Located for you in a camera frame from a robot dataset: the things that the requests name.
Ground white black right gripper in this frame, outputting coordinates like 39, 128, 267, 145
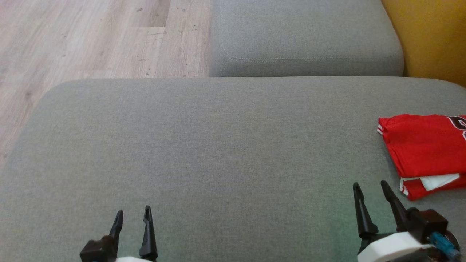
352, 180, 461, 262

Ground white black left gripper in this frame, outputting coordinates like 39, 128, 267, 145
79, 205, 158, 262

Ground red shorts with white stripe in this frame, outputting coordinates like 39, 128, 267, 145
399, 173, 466, 201

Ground red jersey with number print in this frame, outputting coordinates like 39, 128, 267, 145
377, 114, 466, 179

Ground grey sofa seat cushion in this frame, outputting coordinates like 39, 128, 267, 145
0, 76, 466, 262
209, 0, 404, 78

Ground wide yellow sofa back cushion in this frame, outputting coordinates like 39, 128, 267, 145
381, 0, 466, 87

